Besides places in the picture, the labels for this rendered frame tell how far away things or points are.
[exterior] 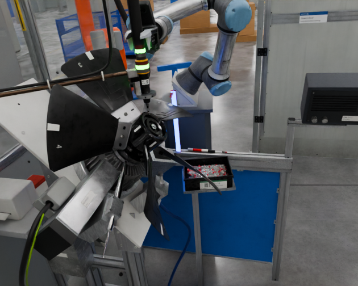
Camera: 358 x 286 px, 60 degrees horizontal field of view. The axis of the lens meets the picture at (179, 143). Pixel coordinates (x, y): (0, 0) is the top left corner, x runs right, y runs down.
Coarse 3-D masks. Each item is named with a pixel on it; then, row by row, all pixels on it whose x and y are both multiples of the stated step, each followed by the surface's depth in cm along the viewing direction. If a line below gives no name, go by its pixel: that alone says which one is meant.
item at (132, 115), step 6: (132, 102) 108; (120, 108) 107; (126, 108) 107; (132, 108) 108; (114, 114) 106; (120, 114) 107; (132, 114) 107; (138, 114) 107; (120, 120) 106; (126, 120) 107; (132, 120) 107
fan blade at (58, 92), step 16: (64, 96) 82; (80, 96) 85; (48, 112) 78; (64, 112) 81; (80, 112) 85; (96, 112) 89; (64, 128) 81; (80, 128) 85; (96, 128) 89; (112, 128) 94; (48, 144) 78; (64, 144) 82; (80, 144) 86; (96, 144) 91; (112, 144) 95; (48, 160) 78; (64, 160) 82; (80, 160) 87
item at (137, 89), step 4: (128, 72) 102; (132, 72) 102; (136, 72) 103; (128, 76) 102; (132, 76) 103; (136, 76) 103; (132, 80) 103; (136, 80) 104; (136, 84) 105; (136, 88) 105; (136, 92) 106; (140, 92) 106; (152, 92) 108; (136, 96) 108; (140, 96) 106; (144, 96) 106; (148, 96) 106; (152, 96) 106
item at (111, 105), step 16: (112, 48) 113; (64, 64) 104; (96, 64) 108; (112, 64) 110; (112, 80) 108; (128, 80) 110; (96, 96) 106; (112, 96) 106; (128, 96) 108; (112, 112) 106
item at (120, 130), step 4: (120, 124) 97; (124, 124) 98; (128, 124) 100; (120, 128) 97; (128, 128) 100; (116, 132) 97; (120, 132) 98; (124, 132) 99; (128, 132) 101; (116, 136) 97; (124, 136) 100; (128, 136) 101; (116, 140) 98; (120, 140) 99; (124, 140) 100; (116, 144) 98; (124, 144) 101; (116, 148) 99; (120, 148) 100; (124, 148) 101
